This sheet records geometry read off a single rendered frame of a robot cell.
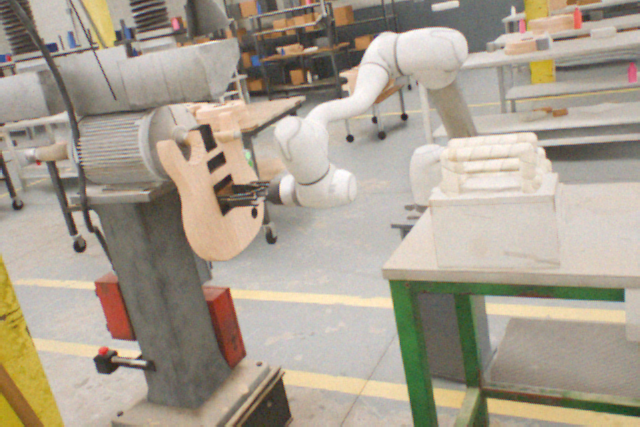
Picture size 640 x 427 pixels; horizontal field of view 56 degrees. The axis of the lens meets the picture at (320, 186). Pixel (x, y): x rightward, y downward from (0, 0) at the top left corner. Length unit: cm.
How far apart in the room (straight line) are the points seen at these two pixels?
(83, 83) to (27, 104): 21
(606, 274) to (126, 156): 137
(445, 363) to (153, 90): 163
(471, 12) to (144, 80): 1127
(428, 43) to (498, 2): 1080
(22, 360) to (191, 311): 114
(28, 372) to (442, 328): 175
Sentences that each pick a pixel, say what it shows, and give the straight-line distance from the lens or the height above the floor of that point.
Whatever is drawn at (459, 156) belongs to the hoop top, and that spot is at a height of 120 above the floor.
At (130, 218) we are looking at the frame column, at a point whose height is 103.
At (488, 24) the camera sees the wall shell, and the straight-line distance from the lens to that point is 1271.
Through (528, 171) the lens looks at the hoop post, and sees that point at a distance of 134.
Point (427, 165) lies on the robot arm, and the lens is 232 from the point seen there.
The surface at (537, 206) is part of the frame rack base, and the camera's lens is 135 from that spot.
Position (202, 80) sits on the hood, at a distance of 164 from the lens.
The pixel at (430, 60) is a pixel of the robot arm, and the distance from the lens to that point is 186.
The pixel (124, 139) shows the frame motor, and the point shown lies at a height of 129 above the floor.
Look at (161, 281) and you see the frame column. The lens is 211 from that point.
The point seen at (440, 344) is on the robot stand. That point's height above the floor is 16.
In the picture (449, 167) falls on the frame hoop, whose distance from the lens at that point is 136.
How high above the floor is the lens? 156
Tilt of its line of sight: 16 degrees down
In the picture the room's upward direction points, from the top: 11 degrees counter-clockwise
